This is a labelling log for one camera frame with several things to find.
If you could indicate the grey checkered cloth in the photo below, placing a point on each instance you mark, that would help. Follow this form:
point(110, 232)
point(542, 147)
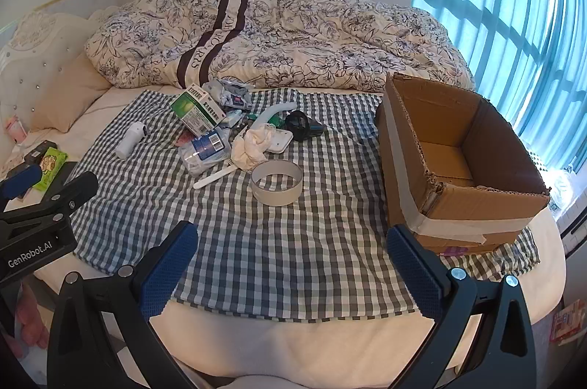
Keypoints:
point(275, 242)

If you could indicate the blue curtain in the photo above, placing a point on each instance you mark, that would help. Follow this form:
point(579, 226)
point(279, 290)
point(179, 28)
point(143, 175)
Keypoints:
point(504, 3)

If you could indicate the clear plastic bag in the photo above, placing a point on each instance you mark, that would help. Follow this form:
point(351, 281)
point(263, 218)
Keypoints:
point(229, 95)

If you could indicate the floral duvet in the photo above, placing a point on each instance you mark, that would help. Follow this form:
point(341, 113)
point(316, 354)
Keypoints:
point(321, 31)

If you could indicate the small black box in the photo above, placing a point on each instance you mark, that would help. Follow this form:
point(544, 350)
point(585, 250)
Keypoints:
point(34, 156)

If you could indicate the cardboard box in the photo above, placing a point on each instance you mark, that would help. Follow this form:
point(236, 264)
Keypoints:
point(481, 201)

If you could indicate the green snack packet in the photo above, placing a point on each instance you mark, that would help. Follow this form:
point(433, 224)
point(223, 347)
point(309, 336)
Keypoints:
point(50, 164)

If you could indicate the red printed packet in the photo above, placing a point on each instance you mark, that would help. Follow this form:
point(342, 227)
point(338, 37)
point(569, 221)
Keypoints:
point(571, 322)

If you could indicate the white flat stick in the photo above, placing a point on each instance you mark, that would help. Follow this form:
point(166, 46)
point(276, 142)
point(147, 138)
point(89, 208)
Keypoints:
point(213, 178)

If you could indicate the green medicine box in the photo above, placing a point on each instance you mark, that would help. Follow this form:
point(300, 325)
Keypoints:
point(192, 109)

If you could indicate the pink bottle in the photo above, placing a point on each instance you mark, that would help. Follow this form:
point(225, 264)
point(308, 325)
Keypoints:
point(14, 130)

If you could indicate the pale curved tube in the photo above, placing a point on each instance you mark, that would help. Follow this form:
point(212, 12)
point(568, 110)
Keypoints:
point(279, 108)

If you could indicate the white plastic device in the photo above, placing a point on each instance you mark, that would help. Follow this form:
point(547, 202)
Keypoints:
point(282, 141)

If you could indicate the crumpled white cloth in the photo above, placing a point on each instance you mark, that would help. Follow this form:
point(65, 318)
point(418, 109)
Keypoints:
point(250, 150)

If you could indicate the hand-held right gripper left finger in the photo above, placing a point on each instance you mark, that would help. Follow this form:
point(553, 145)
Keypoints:
point(169, 274)

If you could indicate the white tape roll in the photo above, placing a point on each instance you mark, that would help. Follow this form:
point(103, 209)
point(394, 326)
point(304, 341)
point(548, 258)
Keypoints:
point(275, 196)

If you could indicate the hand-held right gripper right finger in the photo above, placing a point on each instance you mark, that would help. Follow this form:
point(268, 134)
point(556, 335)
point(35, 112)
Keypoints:
point(412, 274)

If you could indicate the clear bag with blue label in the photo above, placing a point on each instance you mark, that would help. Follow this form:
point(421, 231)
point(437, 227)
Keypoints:
point(206, 146)

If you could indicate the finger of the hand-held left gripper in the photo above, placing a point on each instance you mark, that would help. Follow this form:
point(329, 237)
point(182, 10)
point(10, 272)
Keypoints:
point(69, 192)
point(20, 180)

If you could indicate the white cylindrical device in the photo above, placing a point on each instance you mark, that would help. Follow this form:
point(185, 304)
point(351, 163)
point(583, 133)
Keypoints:
point(128, 141)

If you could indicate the small green packet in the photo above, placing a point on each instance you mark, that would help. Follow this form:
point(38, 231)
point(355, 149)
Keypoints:
point(274, 123)

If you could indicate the beige pillow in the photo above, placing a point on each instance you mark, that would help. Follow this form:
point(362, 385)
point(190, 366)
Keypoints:
point(69, 95)

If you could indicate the maroon rose print box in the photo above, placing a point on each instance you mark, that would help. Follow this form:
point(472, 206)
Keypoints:
point(181, 139)

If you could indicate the white tufted headboard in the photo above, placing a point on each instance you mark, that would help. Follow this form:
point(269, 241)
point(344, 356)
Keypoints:
point(36, 54)

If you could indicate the black round object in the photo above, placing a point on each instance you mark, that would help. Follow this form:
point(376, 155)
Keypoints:
point(300, 125)

